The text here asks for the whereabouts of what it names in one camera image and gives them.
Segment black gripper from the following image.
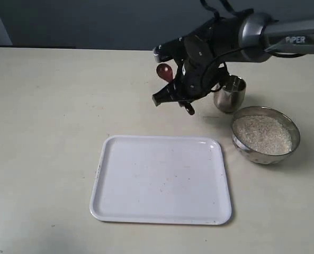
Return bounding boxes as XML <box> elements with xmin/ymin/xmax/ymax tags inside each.
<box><xmin>152</xmin><ymin>35</ymin><xmax>229</xmax><ymax>106</ymax></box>

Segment dark red wooden spoon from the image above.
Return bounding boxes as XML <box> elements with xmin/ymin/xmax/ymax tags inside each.
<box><xmin>156</xmin><ymin>62</ymin><xmax>195</xmax><ymax>116</ymax></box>

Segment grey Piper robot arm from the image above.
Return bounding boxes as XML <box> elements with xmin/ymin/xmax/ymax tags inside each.
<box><xmin>152</xmin><ymin>13</ymin><xmax>314</xmax><ymax>112</ymax></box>

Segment small stainless steel cup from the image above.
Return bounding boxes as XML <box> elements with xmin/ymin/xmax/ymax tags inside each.
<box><xmin>213</xmin><ymin>75</ymin><xmax>246</xmax><ymax>114</ymax></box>

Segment steel bowl of rice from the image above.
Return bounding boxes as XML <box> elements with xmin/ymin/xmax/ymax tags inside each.
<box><xmin>230</xmin><ymin>106</ymin><xmax>301</xmax><ymax>165</ymax></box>

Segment white rectangular plastic tray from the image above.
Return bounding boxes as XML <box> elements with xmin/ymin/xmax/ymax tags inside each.
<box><xmin>89</xmin><ymin>135</ymin><xmax>232</xmax><ymax>225</ymax></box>

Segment black cable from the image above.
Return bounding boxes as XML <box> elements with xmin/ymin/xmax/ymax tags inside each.
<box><xmin>199</xmin><ymin>0</ymin><xmax>292</xmax><ymax>97</ymax></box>

